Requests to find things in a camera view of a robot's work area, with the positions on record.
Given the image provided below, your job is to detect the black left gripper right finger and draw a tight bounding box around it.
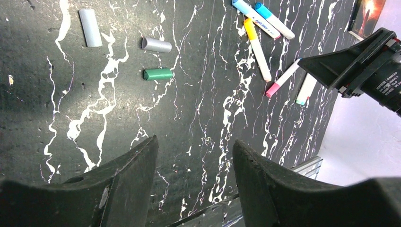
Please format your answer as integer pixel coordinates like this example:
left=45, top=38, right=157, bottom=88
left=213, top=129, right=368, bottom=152
left=233, top=140, right=401, bottom=227

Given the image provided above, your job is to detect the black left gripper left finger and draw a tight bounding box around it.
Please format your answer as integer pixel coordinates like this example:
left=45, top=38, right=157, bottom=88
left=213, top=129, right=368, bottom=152
left=0, top=136, right=159, bottom=227

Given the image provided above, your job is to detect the pink capped marker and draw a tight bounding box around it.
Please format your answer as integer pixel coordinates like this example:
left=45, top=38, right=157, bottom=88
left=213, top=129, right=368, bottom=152
left=265, top=58, right=302, bottom=98

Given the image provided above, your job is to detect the grey pen cap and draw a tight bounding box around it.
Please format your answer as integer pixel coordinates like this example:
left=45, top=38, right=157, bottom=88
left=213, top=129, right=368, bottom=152
left=78, top=9, right=103, bottom=47
left=142, top=37, right=172, bottom=53

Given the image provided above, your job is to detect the light blue capped marker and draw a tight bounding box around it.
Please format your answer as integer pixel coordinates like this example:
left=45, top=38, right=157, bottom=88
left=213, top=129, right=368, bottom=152
left=254, top=2, right=295, bottom=40

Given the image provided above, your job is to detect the green pen cap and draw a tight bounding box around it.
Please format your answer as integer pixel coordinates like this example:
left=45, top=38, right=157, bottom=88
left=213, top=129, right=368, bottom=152
left=143, top=69, right=173, bottom=81

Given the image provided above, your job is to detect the yellow capped marker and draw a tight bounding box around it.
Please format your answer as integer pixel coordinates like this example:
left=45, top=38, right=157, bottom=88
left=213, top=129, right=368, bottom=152
left=244, top=18, right=271, bottom=82

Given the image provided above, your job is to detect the dark paperback book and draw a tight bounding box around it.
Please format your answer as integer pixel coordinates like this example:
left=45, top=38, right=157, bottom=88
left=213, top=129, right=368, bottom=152
left=348, top=0, right=386, bottom=41

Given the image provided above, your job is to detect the aluminium frame rail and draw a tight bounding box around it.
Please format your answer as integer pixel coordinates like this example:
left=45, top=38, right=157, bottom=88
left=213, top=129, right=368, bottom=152
left=290, top=156, right=323, bottom=180

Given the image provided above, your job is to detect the grey pen cap on table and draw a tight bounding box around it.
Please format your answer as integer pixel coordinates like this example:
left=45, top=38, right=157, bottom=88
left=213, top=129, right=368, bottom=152
left=78, top=9, right=103, bottom=47

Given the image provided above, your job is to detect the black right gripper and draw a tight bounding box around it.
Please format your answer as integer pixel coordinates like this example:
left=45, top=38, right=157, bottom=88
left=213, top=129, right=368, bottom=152
left=298, top=28, right=401, bottom=115

